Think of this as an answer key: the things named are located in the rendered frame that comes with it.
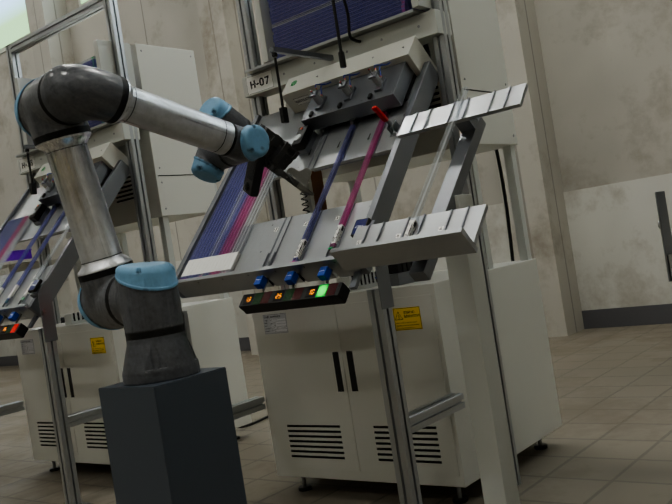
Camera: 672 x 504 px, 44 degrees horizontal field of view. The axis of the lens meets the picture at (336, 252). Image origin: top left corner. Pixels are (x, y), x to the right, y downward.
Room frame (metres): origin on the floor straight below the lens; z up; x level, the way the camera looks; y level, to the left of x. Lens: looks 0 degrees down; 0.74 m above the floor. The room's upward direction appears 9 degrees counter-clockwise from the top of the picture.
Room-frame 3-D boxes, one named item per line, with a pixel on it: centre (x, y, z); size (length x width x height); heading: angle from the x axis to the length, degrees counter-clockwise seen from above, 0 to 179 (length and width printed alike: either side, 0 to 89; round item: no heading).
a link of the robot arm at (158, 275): (1.64, 0.38, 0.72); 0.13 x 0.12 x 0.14; 44
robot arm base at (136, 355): (1.64, 0.38, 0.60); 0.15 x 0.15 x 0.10
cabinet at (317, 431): (2.69, -0.17, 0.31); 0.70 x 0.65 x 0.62; 51
